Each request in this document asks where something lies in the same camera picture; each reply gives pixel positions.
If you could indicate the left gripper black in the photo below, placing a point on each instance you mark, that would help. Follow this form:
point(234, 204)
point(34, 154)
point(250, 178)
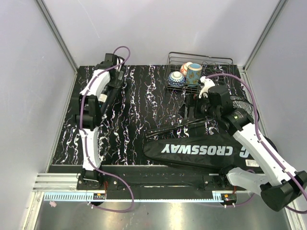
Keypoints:
point(115, 82)

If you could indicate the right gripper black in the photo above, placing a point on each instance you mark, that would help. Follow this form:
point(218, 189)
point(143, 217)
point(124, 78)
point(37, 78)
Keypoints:
point(192, 99)

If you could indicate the black shuttlecock tube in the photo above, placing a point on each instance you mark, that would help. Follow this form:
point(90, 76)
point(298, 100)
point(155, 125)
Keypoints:
point(111, 94)

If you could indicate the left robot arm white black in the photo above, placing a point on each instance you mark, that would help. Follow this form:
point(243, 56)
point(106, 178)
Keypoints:
point(91, 106)

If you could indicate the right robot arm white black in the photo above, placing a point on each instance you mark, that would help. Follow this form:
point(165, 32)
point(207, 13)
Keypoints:
point(280, 183)

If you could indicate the black badminton racket upper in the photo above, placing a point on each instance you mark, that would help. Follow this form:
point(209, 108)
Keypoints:
point(240, 102)

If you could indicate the black badminton racket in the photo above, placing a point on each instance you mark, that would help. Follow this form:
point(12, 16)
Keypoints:
point(192, 124)
point(240, 102)

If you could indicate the black badminton racket lower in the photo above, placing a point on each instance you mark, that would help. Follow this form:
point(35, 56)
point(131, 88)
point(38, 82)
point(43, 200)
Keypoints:
point(192, 124)

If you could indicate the blue white patterned bowl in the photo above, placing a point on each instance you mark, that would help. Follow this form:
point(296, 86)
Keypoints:
point(176, 79)

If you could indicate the light blue butterfly cup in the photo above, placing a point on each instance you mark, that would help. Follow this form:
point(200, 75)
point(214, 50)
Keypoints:
point(193, 74)

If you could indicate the red white patterned cup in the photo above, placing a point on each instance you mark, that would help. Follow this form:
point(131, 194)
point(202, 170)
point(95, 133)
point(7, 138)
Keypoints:
point(184, 68)

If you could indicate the black Crossway racket bag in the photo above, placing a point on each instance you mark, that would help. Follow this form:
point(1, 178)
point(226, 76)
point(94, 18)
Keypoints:
point(212, 152)

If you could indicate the small pink object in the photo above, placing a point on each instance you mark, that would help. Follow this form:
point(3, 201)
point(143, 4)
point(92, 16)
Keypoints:
point(53, 204)

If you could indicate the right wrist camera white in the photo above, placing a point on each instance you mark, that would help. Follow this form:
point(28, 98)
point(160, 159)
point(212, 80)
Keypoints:
point(206, 84)

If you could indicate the dark wire dish rack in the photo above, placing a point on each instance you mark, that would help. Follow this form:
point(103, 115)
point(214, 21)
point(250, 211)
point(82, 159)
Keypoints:
point(210, 65)

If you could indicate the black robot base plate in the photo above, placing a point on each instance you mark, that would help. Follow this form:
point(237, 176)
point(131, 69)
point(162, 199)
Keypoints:
point(157, 183)

